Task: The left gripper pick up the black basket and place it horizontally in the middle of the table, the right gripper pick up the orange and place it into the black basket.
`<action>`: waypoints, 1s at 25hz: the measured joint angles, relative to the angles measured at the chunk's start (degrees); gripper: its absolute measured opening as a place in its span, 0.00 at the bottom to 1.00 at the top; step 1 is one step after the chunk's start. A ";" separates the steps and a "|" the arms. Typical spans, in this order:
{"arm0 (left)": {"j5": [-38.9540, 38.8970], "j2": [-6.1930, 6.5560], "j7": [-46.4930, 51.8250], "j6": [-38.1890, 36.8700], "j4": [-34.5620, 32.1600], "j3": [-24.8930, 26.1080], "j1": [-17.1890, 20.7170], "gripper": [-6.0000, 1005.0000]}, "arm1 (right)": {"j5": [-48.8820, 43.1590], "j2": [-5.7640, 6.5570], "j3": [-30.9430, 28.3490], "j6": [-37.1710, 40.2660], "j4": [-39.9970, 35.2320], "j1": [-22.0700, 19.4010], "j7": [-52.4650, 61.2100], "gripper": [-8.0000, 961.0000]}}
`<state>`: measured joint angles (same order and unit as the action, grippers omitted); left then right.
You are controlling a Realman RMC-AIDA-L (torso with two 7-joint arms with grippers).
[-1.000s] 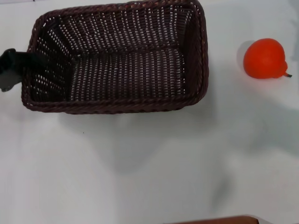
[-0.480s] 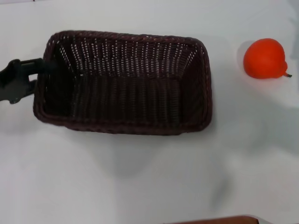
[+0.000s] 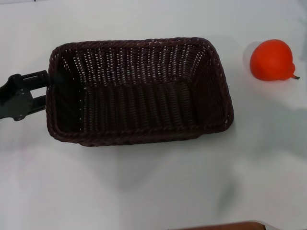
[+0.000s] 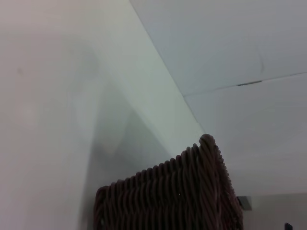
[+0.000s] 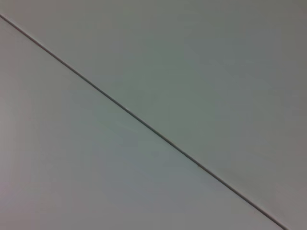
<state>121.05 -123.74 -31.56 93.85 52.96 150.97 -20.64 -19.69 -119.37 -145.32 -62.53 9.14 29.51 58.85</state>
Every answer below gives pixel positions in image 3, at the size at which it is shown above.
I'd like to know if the dark brown woven basket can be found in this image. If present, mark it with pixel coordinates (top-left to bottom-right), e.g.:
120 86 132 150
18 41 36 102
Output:
44 37 235 147

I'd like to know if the brown rounded object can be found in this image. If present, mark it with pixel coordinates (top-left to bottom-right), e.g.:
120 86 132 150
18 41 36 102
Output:
182 221 267 230

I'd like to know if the orange-red toy pear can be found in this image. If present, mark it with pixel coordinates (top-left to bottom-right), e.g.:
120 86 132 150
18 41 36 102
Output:
249 39 301 81

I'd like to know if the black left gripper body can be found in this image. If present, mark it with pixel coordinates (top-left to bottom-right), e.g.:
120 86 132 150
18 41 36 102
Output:
0 74 35 122

